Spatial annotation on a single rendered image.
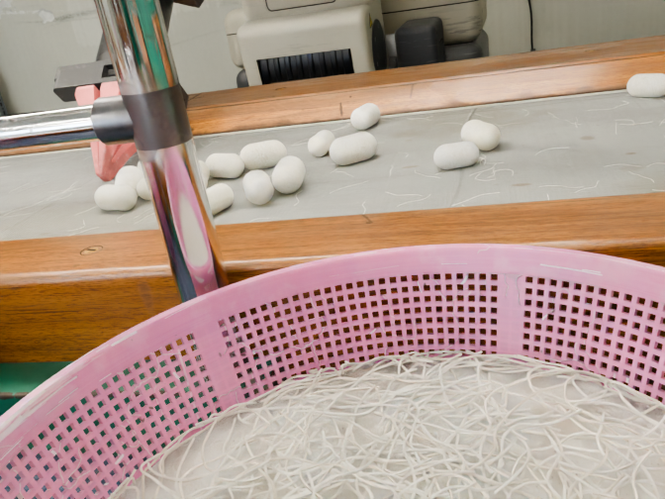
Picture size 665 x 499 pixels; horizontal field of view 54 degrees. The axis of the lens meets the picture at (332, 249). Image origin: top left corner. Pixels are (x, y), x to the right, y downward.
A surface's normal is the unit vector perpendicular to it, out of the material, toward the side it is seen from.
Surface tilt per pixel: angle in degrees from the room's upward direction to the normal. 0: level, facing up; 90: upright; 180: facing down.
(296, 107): 45
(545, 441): 1
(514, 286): 72
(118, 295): 90
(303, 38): 98
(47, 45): 90
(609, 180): 0
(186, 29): 90
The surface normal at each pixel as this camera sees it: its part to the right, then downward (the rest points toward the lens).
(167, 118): 0.56, 0.26
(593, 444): -0.13, -0.91
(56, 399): 0.82, -0.18
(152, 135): -0.03, 0.42
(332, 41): -0.23, 0.55
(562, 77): -0.24, -0.33
